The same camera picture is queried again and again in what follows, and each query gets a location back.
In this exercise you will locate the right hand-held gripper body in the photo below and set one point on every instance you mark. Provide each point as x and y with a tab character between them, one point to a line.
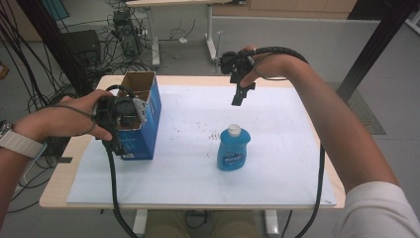
236	64

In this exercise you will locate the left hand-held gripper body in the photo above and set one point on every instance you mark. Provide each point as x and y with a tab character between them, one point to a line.
122	109

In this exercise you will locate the blue cardboard box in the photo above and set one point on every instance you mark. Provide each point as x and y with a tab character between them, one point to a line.
145	139

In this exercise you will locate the blue detergent bottle white cap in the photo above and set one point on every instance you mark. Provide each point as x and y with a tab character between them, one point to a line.
231	152

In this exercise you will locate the person's right hand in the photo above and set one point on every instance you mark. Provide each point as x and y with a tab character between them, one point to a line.
274	66

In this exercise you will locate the person's left hand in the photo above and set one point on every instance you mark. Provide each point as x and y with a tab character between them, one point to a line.
66	119

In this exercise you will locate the black tape strip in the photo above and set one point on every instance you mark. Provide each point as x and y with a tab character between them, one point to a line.
65	160

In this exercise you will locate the white power adapter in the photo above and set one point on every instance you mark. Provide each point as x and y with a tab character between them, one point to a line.
183	40

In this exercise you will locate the black box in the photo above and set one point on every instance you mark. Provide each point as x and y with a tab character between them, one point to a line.
82	46

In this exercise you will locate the black computer tower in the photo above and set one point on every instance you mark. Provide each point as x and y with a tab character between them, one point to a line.
127	33

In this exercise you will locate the white desk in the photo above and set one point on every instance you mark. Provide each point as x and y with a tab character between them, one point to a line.
153	36

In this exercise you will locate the white table leg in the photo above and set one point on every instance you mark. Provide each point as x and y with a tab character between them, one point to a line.
140	223
271	223

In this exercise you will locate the wooden cabinet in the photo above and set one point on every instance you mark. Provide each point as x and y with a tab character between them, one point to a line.
297	8

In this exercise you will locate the white table mat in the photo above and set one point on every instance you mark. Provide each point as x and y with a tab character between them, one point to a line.
198	178

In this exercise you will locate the wristwatch with white band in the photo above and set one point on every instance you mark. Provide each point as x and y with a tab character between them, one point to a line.
20	143

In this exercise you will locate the person's left leg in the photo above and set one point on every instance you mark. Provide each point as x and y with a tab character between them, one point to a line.
165	226

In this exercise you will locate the person's leg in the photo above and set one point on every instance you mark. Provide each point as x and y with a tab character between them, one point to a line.
165	226
236	226

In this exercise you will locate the teal panel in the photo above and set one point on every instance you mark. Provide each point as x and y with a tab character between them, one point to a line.
56	8

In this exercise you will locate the orange box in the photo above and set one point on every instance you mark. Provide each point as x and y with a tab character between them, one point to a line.
3	70

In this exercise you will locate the person's right leg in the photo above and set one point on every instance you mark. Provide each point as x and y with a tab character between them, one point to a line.
236	226

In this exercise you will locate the white shirt sleeve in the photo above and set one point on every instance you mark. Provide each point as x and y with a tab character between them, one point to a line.
379	214

